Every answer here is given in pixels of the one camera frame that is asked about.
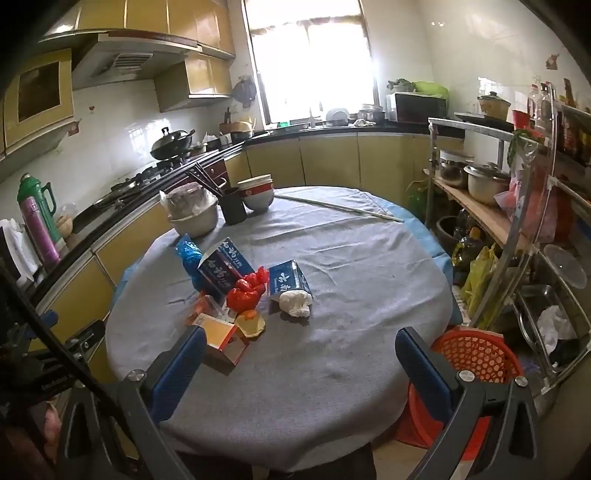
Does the window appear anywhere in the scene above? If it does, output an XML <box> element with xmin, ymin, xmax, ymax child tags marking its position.
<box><xmin>242</xmin><ymin>0</ymin><xmax>375</xmax><ymax>127</ymax></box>

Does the purple thermos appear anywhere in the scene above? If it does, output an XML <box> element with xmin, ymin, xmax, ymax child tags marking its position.
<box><xmin>21</xmin><ymin>196</ymin><xmax>63</xmax><ymax>266</ymax></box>

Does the cooking oil bottle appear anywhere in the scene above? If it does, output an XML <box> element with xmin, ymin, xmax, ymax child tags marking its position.
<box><xmin>452</xmin><ymin>226</ymin><xmax>485</xmax><ymax>273</ymax></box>

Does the blue tablecloth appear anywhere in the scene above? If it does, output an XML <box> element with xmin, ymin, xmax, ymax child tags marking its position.
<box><xmin>113</xmin><ymin>203</ymin><xmax>468</xmax><ymax>326</ymax></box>

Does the gas stove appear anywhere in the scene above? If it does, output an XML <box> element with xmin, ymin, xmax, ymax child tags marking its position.
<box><xmin>108</xmin><ymin>157</ymin><xmax>218</xmax><ymax>199</ymax></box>

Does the red plastic basket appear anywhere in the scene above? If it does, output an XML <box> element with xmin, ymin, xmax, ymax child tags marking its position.
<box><xmin>392</xmin><ymin>331</ymin><xmax>525</xmax><ymax>462</ymax></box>

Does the orange peel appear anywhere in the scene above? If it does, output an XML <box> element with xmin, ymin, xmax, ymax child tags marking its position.
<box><xmin>234</xmin><ymin>309</ymin><xmax>267</xmax><ymax>341</ymax></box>

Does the bundle of dark chopsticks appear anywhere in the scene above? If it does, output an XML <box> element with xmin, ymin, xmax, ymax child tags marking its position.
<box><xmin>187</xmin><ymin>164</ymin><xmax>227</xmax><ymax>195</ymax></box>

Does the steel lidded pot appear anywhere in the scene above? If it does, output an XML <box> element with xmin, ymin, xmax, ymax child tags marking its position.
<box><xmin>464</xmin><ymin>162</ymin><xmax>511</xmax><ymax>206</ymax></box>

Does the steel tray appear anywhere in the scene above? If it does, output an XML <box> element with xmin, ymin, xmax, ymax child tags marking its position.
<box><xmin>515</xmin><ymin>284</ymin><xmax>583</xmax><ymax>333</ymax></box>

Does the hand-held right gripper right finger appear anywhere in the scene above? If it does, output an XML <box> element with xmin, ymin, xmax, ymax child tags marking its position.
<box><xmin>394</xmin><ymin>326</ymin><xmax>543</xmax><ymax>480</ymax></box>

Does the black lidded wok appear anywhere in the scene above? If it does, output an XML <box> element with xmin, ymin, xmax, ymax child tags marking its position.
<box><xmin>151</xmin><ymin>127</ymin><xmax>197</xmax><ymax>161</ymax></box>

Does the curved steel rack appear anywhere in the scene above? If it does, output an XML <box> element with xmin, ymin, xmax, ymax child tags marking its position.
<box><xmin>473</xmin><ymin>83</ymin><xmax>591</xmax><ymax>407</ymax></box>

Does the green plastic bottle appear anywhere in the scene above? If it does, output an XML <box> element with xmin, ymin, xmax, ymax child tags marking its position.
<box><xmin>406</xmin><ymin>182</ymin><xmax>430</xmax><ymax>217</ymax></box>

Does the yellow lidded pot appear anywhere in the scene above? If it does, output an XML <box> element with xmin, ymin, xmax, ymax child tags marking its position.
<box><xmin>477</xmin><ymin>91</ymin><xmax>512</xmax><ymax>118</ymax></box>

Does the wall fan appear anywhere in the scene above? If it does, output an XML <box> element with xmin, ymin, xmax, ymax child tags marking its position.
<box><xmin>232</xmin><ymin>75</ymin><xmax>256</xmax><ymax>109</ymax></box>

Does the row of sauce bottles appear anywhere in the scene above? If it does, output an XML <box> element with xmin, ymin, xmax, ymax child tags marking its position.
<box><xmin>558</xmin><ymin>78</ymin><xmax>591</xmax><ymax>155</ymax></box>

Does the blue paper carton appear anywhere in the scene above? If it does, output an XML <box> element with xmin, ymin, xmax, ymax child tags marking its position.
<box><xmin>198</xmin><ymin>237</ymin><xmax>254</xmax><ymax>298</ymax></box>
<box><xmin>267</xmin><ymin>259</ymin><xmax>314</xmax><ymax>303</ymax></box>

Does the red plastic bag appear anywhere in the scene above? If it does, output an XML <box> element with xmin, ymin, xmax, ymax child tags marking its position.
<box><xmin>226</xmin><ymin>267</ymin><xmax>270</xmax><ymax>311</ymax></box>

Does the black microwave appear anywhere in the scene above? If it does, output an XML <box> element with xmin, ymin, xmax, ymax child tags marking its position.
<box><xmin>385</xmin><ymin>91</ymin><xmax>448</xmax><ymax>124</ymax></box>

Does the dark steel pot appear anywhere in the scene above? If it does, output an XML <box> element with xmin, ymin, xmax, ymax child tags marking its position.
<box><xmin>438</xmin><ymin>154</ymin><xmax>472</xmax><ymax>189</ymax></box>

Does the white tissue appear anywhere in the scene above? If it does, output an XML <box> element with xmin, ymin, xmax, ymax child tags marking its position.
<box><xmin>278</xmin><ymin>290</ymin><xmax>312</xmax><ymax>318</ymax></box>

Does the white plastic bag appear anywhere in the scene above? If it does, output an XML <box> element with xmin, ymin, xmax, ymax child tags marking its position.
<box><xmin>538</xmin><ymin>305</ymin><xmax>575</xmax><ymax>354</ymax></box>

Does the blue plastic bag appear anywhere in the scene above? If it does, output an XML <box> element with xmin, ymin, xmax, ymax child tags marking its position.
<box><xmin>174</xmin><ymin>234</ymin><xmax>206</xmax><ymax>291</ymax></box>

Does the clear plastic bottle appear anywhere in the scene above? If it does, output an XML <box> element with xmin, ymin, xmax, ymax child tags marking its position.
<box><xmin>529</xmin><ymin>84</ymin><xmax>555</xmax><ymax>123</ymax></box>

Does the round clear plastic container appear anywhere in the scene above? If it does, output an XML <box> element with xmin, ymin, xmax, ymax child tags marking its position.
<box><xmin>542</xmin><ymin>244</ymin><xmax>591</xmax><ymax>289</ymax></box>

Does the range hood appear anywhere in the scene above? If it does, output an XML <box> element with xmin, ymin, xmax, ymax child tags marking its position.
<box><xmin>39</xmin><ymin>30</ymin><xmax>201</xmax><ymax>90</ymax></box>

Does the yellow glass door cabinet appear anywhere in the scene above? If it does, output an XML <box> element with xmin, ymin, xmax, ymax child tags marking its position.
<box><xmin>0</xmin><ymin>48</ymin><xmax>77</xmax><ymax>160</ymax></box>

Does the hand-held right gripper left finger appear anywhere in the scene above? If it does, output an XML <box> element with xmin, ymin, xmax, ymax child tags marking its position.
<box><xmin>58</xmin><ymin>324</ymin><xmax>208</xmax><ymax>480</ymax></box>

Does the dark ceramic crock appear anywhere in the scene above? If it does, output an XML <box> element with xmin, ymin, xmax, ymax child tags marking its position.
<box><xmin>436</xmin><ymin>216</ymin><xmax>467</xmax><ymax>254</ymax></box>

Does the black cable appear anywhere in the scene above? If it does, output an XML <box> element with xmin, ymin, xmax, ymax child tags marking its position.
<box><xmin>0</xmin><ymin>267</ymin><xmax>144</xmax><ymax>462</ymax></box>

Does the black plastic bag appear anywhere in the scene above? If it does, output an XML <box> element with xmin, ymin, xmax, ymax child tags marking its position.
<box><xmin>549</xmin><ymin>339</ymin><xmax>580</xmax><ymax>367</ymax></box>

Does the yellow wall cabinet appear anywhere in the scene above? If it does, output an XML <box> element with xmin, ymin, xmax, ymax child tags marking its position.
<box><xmin>76</xmin><ymin>0</ymin><xmax>237</xmax><ymax>60</ymax></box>
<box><xmin>154</xmin><ymin>54</ymin><xmax>234</xmax><ymax>113</ymax></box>

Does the long pale wooden stick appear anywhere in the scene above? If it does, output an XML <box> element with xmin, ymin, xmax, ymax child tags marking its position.
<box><xmin>276</xmin><ymin>194</ymin><xmax>404</xmax><ymax>223</ymax></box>

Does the green plastic bag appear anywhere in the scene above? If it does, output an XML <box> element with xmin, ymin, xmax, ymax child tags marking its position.
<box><xmin>413</xmin><ymin>80</ymin><xmax>450</xmax><ymax>97</ymax></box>

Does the pink plastic bag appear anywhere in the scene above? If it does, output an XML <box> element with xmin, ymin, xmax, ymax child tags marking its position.
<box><xmin>494</xmin><ymin>175</ymin><xmax>557</xmax><ymax>243</ymax></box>

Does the green thermos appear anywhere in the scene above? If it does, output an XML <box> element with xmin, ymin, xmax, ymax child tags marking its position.
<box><xmin>17</xmin><ymin>173</ymin><xmax>58</xmax><ymax>241</ymax></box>

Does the small red white box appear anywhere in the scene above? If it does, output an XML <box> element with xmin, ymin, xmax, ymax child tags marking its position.
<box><xmin>191</xmin><ymin>314</ymin><xmax>252</xmax><ymax>365</ymax></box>

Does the stack of white bowls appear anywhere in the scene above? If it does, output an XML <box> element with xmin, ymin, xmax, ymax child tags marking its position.
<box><xmin>237</xmin><ymin>174</ymin><xmax>276</xmax><ymax>213</ymax></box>

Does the black induction cooktop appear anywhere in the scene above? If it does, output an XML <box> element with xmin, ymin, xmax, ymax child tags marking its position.
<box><xmin>454</xmin><ymin>111</ymin><xmax>515</xmax><ymax>133</ymax></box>

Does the yellow plastic bag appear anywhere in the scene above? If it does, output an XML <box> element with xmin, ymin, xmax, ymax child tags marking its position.
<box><xmin>459</xmin><ymin>244</ymin><xmax>502</xmax><ymax>324</ymax></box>

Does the white towel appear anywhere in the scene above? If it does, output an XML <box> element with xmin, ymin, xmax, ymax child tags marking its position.
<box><xmin>0</xmin><ymin>218</ymin><xmax>40</xmax><ymax>280</ymax></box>

